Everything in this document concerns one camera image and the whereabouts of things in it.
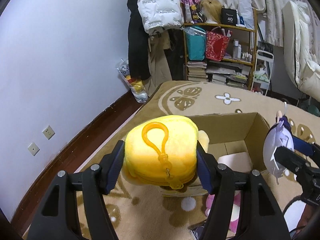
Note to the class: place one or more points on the red patterned bag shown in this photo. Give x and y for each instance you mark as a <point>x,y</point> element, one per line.
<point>217,41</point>

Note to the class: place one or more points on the white paper bag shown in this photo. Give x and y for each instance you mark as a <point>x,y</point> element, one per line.
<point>246,12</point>

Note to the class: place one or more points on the white puffer jacket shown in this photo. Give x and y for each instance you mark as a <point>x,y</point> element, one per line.
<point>160,15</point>

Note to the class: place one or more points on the stack of books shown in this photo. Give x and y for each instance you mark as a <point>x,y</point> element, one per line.
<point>196,71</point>

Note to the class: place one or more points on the lower wall socket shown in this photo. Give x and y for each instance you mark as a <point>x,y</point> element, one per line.
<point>33,149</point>

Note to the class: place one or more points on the purple patterned packages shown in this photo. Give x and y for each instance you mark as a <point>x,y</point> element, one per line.
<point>193,11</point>

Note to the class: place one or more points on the pink bear plush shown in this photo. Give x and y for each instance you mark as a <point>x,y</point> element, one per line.
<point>235,211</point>

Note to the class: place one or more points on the black box marked 40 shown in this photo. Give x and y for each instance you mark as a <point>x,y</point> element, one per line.
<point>229,17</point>

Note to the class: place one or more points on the beige hanging coat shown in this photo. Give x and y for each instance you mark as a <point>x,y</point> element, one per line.
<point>158,65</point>

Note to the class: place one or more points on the teal bag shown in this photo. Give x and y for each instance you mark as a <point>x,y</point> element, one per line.
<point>196,43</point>

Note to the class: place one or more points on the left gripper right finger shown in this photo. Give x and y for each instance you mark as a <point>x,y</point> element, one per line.
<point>260,215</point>

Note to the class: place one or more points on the clear bag of toys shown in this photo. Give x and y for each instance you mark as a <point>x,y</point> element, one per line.
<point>135,85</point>

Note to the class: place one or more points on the cream folded mattress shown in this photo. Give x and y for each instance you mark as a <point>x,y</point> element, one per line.
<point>301,65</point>

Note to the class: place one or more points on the open cardboard box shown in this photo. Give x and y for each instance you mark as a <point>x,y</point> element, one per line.
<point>238,138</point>

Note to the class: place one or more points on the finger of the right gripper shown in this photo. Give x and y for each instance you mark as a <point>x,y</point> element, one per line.
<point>306,148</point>
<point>290,160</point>

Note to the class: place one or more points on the blonde wig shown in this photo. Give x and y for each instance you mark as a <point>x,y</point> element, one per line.
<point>212,11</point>

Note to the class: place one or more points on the yellow plush pouch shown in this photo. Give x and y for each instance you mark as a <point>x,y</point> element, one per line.
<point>162,152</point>

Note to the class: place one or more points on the wall socket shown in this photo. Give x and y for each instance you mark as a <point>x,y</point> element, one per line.
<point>48,132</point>
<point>33,149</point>

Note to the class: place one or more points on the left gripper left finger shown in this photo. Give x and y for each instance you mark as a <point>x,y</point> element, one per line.
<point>57,214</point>

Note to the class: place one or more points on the wooden shelf unit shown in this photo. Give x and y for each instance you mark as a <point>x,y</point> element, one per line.
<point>248,40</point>

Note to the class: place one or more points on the white metal cart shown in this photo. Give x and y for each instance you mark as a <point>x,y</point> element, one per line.
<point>262,72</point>

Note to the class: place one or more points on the upper wall socket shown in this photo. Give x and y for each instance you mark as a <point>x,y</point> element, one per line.
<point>48,132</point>

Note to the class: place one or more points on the black hanging coat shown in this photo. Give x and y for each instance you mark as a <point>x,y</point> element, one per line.
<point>138,44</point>

